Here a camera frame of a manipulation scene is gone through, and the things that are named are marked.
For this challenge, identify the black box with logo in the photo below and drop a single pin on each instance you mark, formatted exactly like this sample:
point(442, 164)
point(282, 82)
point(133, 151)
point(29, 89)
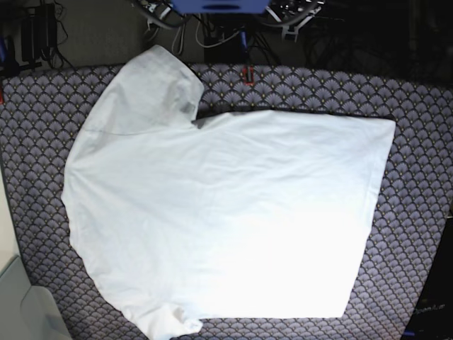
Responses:
point(432, 316)

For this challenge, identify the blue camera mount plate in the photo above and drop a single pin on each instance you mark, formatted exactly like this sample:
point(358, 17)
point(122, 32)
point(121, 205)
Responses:
point(220, 6)

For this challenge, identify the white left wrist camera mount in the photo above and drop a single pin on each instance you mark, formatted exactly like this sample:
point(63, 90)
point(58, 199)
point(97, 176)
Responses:
point(289, 16)

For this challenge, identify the red black clamp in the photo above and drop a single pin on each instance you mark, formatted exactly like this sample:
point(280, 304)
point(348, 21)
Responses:
point(248, 75)

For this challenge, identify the white T-shirt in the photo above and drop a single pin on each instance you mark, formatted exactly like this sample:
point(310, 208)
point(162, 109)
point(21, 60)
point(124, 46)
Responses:
point(258, 215)

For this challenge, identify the patterned blue table cloth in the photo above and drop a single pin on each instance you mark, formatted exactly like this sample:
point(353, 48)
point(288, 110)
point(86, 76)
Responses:
point(43, 112)

